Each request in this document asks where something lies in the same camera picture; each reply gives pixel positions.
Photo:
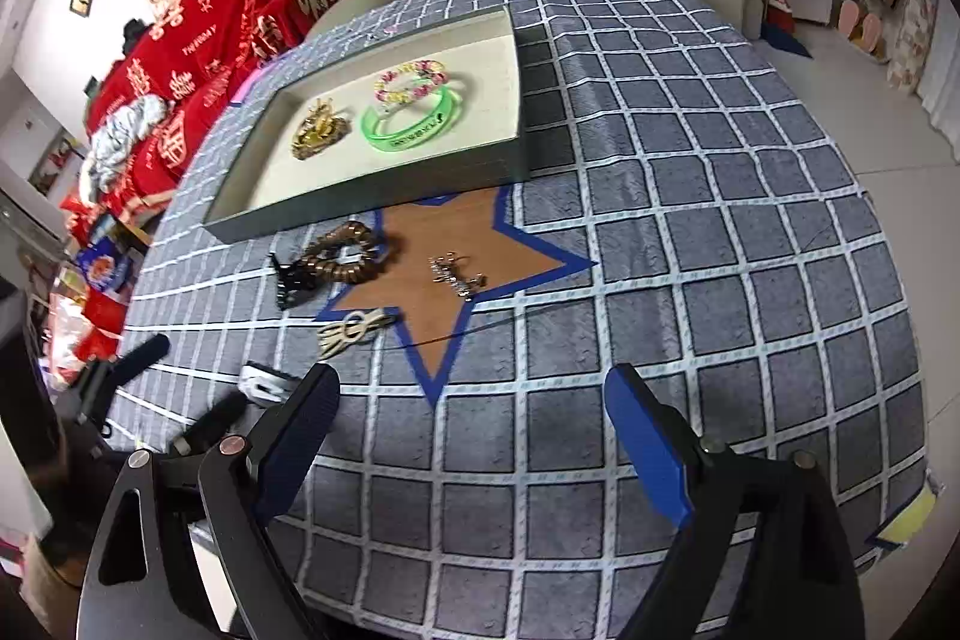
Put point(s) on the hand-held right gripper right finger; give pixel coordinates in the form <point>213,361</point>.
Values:
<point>645,437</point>

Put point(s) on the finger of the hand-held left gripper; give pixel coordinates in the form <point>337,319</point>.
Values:
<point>214,419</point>
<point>142,356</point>

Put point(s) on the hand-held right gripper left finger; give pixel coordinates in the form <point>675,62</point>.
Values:
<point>300,430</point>

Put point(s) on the brown braided hair band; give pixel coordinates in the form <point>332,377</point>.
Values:
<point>319,149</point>

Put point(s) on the red gift bags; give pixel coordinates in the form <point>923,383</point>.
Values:
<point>101,317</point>

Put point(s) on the blue printed box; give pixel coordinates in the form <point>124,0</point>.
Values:
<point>105,265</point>

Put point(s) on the beige hair clip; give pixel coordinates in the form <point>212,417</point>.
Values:
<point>352,329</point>

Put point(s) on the black hair claw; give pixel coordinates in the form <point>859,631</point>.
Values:
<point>292,284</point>

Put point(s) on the grey checked tablecloth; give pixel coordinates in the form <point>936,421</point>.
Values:
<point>675,220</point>

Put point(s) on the silver rhinestone hair clip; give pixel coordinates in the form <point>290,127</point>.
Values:
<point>454,272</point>

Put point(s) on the pile of light clothes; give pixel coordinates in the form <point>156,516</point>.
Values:
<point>120,138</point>

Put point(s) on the dark clothes heap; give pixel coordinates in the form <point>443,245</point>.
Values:
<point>135,36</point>

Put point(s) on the red printed sofa blanket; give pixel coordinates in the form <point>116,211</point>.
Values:
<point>240,10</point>

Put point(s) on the slipper rack with slippers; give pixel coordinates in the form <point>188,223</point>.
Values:
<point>870,18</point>

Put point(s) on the patterned floral bag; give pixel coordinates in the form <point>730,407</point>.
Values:
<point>915,25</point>

